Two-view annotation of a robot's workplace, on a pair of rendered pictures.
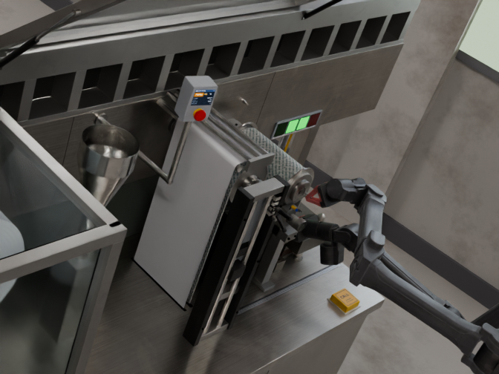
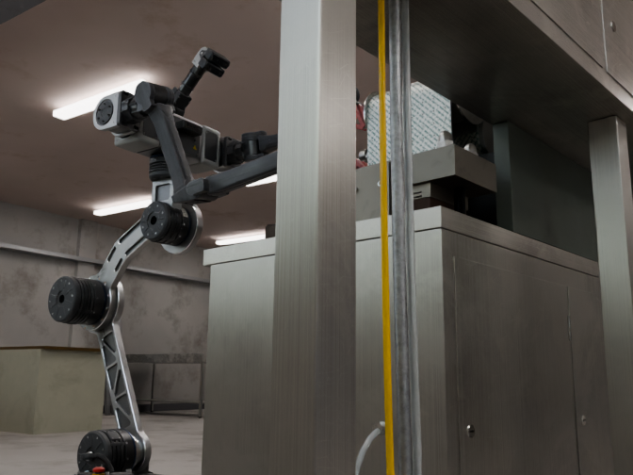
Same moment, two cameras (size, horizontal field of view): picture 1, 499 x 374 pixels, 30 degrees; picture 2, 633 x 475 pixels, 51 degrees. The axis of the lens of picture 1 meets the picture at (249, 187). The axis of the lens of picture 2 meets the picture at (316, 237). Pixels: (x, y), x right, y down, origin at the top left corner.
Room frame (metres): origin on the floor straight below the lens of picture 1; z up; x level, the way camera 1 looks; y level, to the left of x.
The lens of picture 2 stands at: (3.99, -0.03, 0.61)
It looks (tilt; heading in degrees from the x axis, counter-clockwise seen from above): 12 degrees up; 190
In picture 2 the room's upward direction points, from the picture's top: 1 degrees clockwise
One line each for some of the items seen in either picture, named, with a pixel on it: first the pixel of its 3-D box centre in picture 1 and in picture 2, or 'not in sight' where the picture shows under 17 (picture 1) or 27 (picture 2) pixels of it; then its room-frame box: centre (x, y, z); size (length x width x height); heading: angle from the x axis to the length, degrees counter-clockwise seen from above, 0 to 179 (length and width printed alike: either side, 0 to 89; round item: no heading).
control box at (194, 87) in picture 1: (197, 100); not in sight; (1.94, 0.19, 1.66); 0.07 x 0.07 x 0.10; 42
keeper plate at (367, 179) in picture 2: not in sight; (370, 193); (2.72, -0.14, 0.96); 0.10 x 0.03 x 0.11; 57
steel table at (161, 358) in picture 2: not in sight; (175, 384); (-6.19, -3.98, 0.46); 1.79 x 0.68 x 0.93; 65
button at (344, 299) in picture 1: (344, 300); not in sight; (2.40, -0.42, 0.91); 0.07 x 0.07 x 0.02; 57
